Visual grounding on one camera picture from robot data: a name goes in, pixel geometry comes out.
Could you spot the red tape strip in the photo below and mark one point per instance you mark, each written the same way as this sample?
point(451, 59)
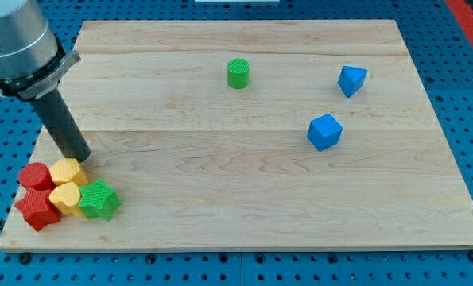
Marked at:
point(472, 28)

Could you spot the red cylinder block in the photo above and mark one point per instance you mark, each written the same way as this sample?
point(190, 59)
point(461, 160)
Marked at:
point(36, 176)

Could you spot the yellow pentagon block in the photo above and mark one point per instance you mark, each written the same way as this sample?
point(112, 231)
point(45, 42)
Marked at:
point(68, 170)

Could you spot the blue cube block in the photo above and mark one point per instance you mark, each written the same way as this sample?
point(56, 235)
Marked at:
point(324, 132)

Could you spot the red star block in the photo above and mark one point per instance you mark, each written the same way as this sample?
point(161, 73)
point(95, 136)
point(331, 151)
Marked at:
point(37, 210)

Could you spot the blue triangular prism block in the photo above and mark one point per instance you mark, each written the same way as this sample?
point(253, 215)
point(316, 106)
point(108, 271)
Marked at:
point(351, 79)

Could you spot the light wooden board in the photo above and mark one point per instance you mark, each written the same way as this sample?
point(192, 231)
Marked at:
point(201, 166)

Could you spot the green star block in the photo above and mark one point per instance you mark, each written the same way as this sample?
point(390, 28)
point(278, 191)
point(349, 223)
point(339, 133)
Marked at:
point(98, 200)

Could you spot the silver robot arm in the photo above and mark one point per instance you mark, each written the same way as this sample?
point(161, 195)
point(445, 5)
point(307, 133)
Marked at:
point(32, 59)

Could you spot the green cylinder block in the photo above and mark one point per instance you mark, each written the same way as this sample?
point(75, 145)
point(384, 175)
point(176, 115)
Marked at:
point(238, 73)

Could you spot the yellow heart block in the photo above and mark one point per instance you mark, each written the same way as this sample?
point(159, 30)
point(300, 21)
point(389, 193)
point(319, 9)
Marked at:
point(66, 198)

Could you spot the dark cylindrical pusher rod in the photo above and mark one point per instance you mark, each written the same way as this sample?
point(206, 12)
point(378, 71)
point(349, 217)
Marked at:
point(61, 126)

